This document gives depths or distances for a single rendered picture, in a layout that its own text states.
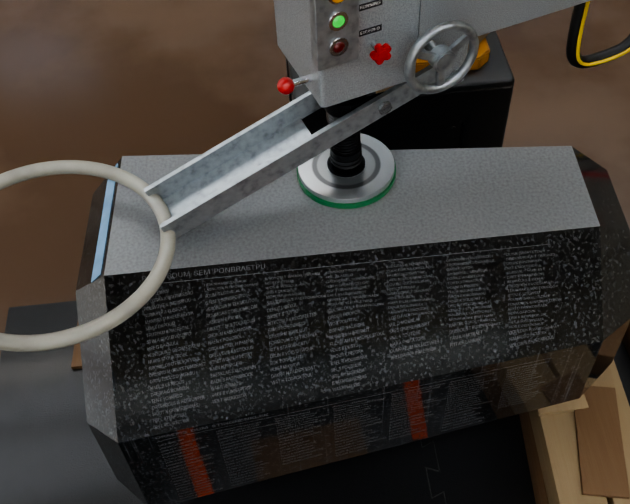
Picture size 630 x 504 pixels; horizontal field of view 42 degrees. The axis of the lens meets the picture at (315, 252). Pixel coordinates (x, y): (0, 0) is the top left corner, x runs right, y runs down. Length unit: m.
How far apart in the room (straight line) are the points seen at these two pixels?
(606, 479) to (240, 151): 1.18
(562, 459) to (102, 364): 1.14
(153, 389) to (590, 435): 1.10
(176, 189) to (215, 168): 0.09
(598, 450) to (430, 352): 0.63
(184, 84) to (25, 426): 1.60
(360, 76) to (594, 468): 1.16
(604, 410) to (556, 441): 0.16
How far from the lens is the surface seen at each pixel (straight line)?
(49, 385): 2.65
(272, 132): 1.73
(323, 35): 1.41
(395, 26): 1.49
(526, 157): 1.91
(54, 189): 3.20
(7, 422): 2.62
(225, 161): 1.74
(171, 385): 1.74
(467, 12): 1.58
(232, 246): 1.71
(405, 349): 1.73
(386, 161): 1.82
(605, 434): 2.23
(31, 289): 2.91
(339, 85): 1.51
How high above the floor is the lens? 2.15
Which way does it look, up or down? 50 degrees down
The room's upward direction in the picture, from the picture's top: 4 degrees counter-clockwise
